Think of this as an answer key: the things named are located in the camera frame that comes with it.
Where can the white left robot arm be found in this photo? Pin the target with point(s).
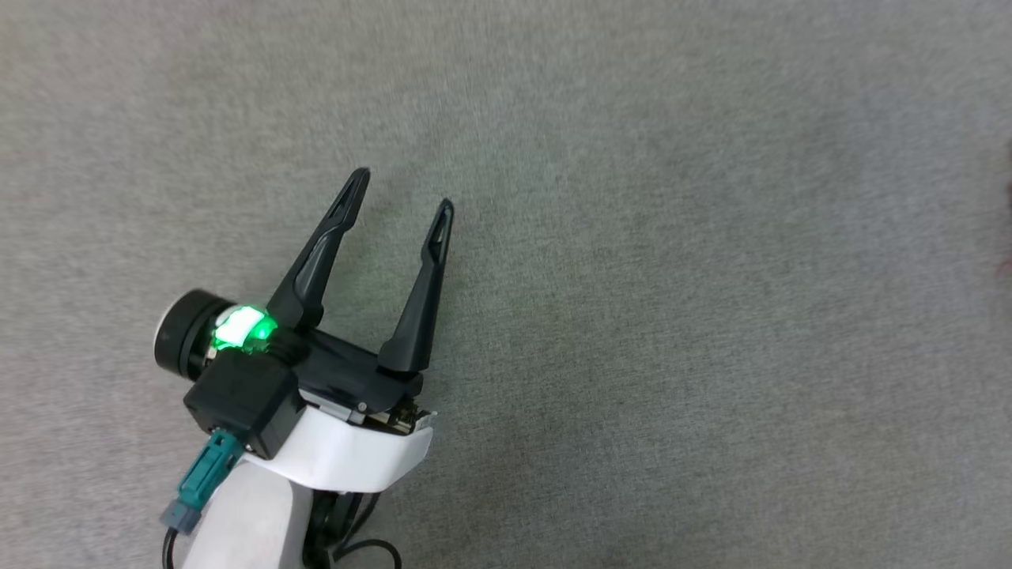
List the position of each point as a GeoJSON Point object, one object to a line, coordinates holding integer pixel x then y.
{"type": "Point", "coordinates": [245, 521]}

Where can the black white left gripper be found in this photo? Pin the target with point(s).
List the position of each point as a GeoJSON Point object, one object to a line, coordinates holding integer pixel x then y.
{"type": "Point", "coordinates": [348, 379]}

